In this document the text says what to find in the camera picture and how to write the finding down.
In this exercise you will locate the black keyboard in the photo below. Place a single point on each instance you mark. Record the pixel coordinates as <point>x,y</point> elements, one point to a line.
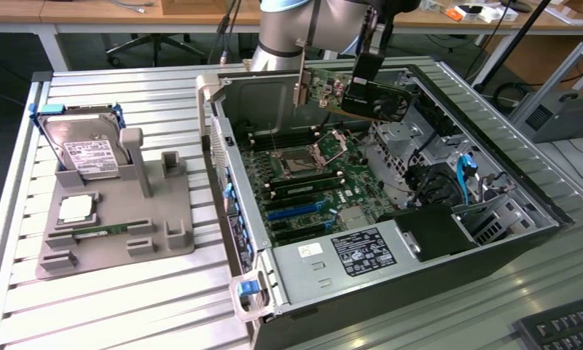
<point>563,324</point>

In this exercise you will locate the black open PC case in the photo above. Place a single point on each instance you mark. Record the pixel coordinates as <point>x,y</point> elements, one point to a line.
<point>369,310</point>

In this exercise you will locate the grey parts rack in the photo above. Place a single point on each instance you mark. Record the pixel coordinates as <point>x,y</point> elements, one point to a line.
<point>121,204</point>

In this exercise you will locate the silver hard disk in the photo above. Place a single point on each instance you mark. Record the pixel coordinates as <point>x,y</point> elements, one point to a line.
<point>77,135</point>

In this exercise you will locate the graphics card with black fan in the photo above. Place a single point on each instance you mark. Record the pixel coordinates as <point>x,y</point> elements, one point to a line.
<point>383,105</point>

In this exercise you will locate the black round stand base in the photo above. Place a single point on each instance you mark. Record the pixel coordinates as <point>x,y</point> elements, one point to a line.
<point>515,4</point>

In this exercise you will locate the silver disk bay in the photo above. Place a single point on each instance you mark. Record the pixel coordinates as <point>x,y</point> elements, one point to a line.
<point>510,215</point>

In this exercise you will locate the green RAM stick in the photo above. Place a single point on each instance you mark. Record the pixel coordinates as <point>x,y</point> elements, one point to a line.
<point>301,190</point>
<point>101,230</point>

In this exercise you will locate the black plastic cover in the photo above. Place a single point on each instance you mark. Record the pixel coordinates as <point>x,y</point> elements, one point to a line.
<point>433,233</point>

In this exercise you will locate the metal socket cover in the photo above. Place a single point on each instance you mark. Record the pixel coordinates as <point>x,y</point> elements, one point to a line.
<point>333,146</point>

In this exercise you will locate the CPU socket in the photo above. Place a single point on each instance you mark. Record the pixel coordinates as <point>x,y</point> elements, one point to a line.
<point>296,164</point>

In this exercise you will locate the wooden desk with white legs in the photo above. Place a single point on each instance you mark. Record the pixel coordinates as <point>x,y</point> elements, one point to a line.
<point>9,11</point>
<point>551,26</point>

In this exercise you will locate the white box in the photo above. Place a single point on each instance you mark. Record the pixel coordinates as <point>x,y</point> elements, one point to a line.
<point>498,14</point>

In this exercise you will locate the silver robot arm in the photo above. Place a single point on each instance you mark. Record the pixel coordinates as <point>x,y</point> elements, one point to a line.
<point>281,29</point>

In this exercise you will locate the white paper sheet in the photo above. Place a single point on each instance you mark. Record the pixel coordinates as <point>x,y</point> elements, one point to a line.
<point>578,16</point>

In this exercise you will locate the silver chipset heatsink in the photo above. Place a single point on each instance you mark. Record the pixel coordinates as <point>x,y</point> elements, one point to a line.
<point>354,218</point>

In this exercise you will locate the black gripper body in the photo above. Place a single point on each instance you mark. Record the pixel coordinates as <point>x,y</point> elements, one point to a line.
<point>398,4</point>

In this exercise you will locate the blue expansion slot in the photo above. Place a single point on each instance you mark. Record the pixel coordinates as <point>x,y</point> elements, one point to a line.
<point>292,213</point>

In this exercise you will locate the black tripod pole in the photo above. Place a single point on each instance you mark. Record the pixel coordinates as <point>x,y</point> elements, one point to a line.
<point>511,42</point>

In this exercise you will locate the grey power supply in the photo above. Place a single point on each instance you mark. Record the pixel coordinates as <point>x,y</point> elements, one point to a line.
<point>310,277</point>

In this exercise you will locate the blue case latch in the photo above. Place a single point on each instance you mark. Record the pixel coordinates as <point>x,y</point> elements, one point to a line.
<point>246,288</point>

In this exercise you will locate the thin metal locking lever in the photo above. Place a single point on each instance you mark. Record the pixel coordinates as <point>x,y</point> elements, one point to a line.
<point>274,138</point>

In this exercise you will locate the silver CPU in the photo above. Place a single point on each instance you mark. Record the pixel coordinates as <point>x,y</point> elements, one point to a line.
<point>77,208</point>

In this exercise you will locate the green motherboard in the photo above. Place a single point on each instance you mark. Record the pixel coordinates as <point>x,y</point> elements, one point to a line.
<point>306,221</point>

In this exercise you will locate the silver disk bay cage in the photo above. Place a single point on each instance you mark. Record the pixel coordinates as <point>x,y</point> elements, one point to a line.
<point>449,144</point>

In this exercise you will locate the black expansion slot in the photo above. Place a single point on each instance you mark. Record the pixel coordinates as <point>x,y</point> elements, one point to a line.
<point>301,230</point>
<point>292,205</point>
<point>304,238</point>

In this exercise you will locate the blue disk caddy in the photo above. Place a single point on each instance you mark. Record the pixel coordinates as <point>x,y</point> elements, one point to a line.
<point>50,109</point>

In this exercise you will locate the black office chair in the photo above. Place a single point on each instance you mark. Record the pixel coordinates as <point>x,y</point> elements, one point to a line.
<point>156,43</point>

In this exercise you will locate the orange and black device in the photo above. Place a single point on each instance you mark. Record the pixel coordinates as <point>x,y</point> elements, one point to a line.
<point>454,14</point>

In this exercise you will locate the aluminium profile frame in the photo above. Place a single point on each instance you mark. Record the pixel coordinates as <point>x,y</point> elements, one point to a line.
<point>566,73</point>

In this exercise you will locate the grey equipment box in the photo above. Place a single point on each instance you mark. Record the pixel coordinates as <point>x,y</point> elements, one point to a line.
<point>569,120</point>

